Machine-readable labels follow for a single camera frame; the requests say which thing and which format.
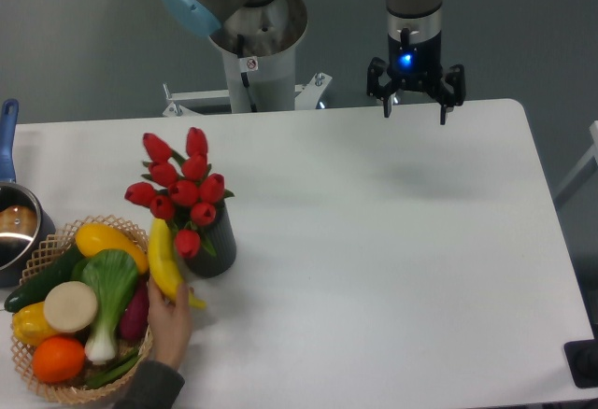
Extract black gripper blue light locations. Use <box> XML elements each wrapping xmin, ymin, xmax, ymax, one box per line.
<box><xmin>366</xmin><ymin>27</ymin><xmax>466</xmax><ymax>125</ymax></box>

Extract yellow squash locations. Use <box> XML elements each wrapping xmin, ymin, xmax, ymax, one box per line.
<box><xmin>75</xmin><ymin>222</ymin><xmax>149</xmax><ymax>275</ymax></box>
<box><xmin>148</xmin><ymin>218</ymin><xmax>186</xmax><ymax>303</ymax></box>

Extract grey sleeved forearm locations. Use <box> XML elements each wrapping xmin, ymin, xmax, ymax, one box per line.
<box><xmin>112</xmin><ymin>360</ymin><xmax>185</xmax><ymax>409</ymax></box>

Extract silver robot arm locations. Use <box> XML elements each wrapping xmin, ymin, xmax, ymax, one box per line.
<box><xmin>162</xmin><ymin>0</ymin><xmax>465</xmax><ymax>120</ymax></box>

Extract dark grey ribbed vase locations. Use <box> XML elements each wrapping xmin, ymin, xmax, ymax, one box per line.
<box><xmin>183</xmin><ymin>205</ymin><xmax>237</xmax><ymax>278</ymax></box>

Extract person's bare hand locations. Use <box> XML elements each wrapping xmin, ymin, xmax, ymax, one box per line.
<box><xmin>148</xmin><ymin>276</ymin><xmax>192</xmax><ymax>371</ymax></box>

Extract red tulip bouquet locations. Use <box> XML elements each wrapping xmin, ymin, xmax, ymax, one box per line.
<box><xmin>124</xmin><ymin>127</ymin><xmax>234</xmax><ymax>260</ymax></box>

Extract black device at table edge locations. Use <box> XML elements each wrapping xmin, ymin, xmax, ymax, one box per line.
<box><xmin>563</xmin><ymin>339</ymin><xmax>597</xmax><ymax>388</ymax></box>

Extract green bok choy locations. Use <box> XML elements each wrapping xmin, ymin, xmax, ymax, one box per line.
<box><xmin>81</xmin><ymin>249</ymin><xmax>138</xmax><ymax>364</ymax></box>

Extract yellow squash in basket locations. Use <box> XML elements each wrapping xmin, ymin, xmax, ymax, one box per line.
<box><xmin>75</xmin><ymin>222</ymin><xmax>149</xmax><ymax>275</ymax></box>

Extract purple sweet potato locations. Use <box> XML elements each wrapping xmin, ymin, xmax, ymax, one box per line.
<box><xmin>118</xmin><ymin>279</ymin><xmax>150</xmax><ymax>342</ymax></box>

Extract beige round mushroom cap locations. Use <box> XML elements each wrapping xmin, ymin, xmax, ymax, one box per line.
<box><xmin>43</xmin><ymin>281</ymin><xmax>98</xmax><ymax>333</ymax></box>

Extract green bean pods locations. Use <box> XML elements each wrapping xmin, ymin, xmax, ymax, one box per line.
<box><xmin>85</xmin><ymin>349</ymin><xmax>139</xmax><ymax>389</ymax></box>

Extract dark green cucumber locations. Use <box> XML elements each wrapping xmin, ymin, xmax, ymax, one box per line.
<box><xmin>4</xmin><ymin>246</ymin><xmax>84</xmax><ymax>313</ymax></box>

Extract orange fruit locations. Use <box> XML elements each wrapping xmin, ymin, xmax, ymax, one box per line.
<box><xmin>32</xmin><ymin>336</ymin><xmax>85</xmax><ymax>384</ymax></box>

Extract yellow bell pepper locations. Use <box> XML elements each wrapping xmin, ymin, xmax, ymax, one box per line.
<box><xmin>12</xmin><ymin>302</ymin><xmax>59</xmax><ymax>346</ymax></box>

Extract woven wicker basket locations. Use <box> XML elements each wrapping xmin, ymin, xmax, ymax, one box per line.
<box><xmin>10</xmin><ymin>215</ymin><xmax>148</xmax><ymax>406</ymax></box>

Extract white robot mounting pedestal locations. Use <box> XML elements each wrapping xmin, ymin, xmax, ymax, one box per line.
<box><xmin>163</xmin><ymin>0</ymin><xmax>333</xmax><ymax>117</ymax></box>

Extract white frame at right edge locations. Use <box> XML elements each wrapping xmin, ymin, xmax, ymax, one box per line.
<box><xmin>553</xmin><ymin>120</ymin><xmax>597</xmax><ymax>210</ymax></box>

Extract blue handled pot with lid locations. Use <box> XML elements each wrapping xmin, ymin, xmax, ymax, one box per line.
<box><xmin>1</xmin><ymin>99</ymin><xmax>55</xmax><ymax>289</ymax></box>

